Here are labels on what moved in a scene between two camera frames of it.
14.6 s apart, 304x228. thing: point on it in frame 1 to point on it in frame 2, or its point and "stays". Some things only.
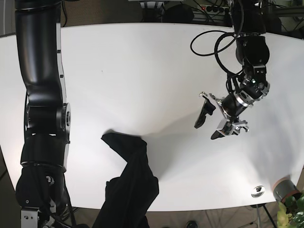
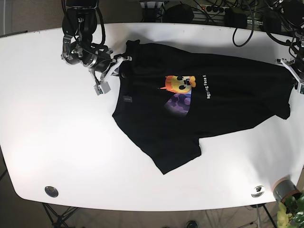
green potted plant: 291,215 stays
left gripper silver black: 231,106 to 288,64
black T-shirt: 128,197 to 168,98
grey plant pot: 285,187 stays
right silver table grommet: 258,191 stays
